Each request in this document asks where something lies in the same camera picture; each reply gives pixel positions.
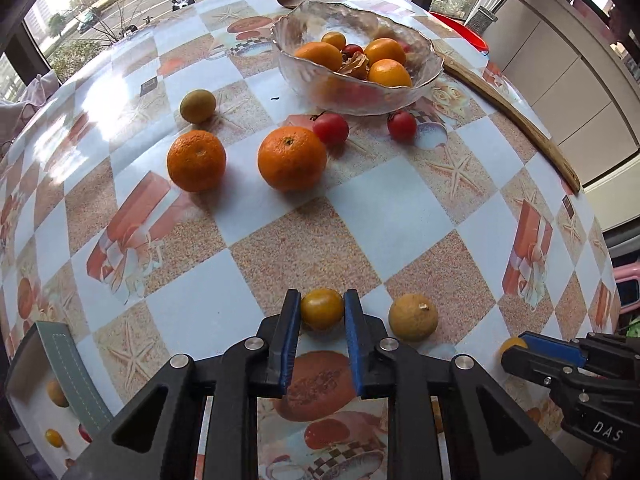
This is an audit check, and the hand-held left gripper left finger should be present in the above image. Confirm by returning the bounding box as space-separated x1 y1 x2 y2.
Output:
62 289 302 480

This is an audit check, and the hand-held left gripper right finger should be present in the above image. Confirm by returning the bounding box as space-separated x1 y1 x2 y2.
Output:
344 289 583 480

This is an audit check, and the beige cabinet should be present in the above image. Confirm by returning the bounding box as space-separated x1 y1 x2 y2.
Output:
482 0 640 191

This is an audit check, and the grey ribbed metal object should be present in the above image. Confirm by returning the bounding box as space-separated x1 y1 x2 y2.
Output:
465 6 498 33

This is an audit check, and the dried physalis husk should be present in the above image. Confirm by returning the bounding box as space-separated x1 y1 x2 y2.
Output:
339 55 371 81

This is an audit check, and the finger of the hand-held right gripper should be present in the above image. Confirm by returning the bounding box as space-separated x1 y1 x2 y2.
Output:
524 332 640 376
501 349 591 396

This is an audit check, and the white cloth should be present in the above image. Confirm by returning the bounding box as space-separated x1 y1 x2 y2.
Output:
0 72 61 146

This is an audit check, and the large orange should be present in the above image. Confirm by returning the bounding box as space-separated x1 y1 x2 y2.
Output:
364 38 407 67
368 59 413 88
294 41 344 72

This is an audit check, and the pink object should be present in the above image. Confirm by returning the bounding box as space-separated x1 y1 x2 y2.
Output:
612 262 640 311

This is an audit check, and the clear glass bowl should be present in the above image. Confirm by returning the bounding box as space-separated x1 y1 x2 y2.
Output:
271 0 445 117

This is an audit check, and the red plastic basin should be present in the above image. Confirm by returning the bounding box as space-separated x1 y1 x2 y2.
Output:
429 10 490 53

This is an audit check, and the orange mandarin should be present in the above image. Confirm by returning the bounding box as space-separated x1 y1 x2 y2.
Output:
257 126 328 192
166 130 227 193

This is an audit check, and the grey stitched leather panel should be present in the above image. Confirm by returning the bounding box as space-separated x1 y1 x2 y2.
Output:
36 322 113 423

